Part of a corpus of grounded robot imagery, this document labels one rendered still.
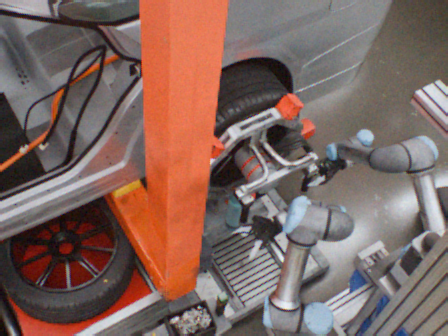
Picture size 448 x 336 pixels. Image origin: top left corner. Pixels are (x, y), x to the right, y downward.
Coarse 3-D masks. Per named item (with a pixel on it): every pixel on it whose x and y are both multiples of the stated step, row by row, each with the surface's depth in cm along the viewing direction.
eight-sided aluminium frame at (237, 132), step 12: (276, 108) 282; (252, 120) 275; (264, 120) 276; (276, 120) 277; (288, 120) 284; (228, 132) 273; (240, 132) 271; (252, 132) 274; (288, 132) 304; (300, 132) 300; (228, 144) 272; (288, 156) 313; (240, 180) 317; (216, 192) 302; (228, 192) 313
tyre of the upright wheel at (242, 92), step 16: (240, 64) 287; (256, 64) 291; (224, 80) 279; (240, 80) 280; (256, 80) 282; (272, 80) 289; (224, 96) 275; (240, 96) 275; (256, 96) 275; (272, 96) 279; (224, 112) 271; (240, 112) 273; (224, 128) 276; (240, 176) 322
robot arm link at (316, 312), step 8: (304, 304) 241; (312, 304) 239; (320, 304) 239; (304, 312) 237; (312, 312) 237; (320, 312) 237; (328, 312) 238; (304, 320) 236; (312, 320) 235; (320, 320) 236; (328, 320) 236; (296, 328) 237; (304, 328) 237; (312, 328) 234; (320, 328) 234; (328, 328) 236
